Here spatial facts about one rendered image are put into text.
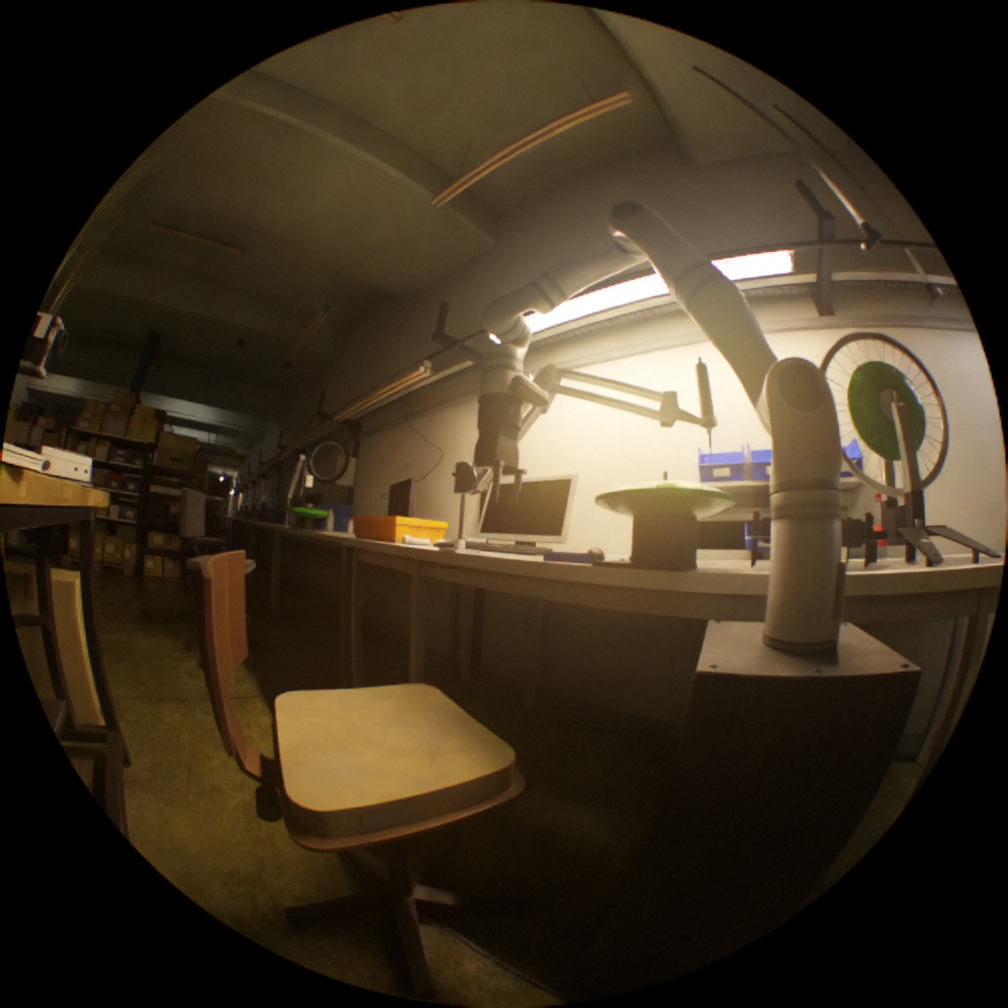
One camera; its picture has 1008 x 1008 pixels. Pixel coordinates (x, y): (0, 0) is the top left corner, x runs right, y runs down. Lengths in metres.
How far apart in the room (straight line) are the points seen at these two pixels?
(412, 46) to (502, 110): 0.97
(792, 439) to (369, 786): 0.65
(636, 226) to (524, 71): 2.81
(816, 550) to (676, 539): 0.36
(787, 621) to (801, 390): 0.25
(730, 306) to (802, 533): 0.30
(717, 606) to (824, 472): 0.41
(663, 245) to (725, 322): 0.16
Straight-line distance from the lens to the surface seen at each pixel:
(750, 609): 0.74
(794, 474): 0.41
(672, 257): 0.57
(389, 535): 1.47
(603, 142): 3.60
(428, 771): 0.54
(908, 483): 1.11
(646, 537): 0.70
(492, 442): 0.53
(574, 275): 0.65
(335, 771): 0.54
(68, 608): 1.57
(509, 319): 0.63
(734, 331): 0.51
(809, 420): 0.42
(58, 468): 1.10
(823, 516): 0.40
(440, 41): 3.37
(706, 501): 0.65
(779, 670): 0.35
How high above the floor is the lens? 0.96
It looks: 6 degrees up
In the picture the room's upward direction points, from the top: 4 degrees clockwise
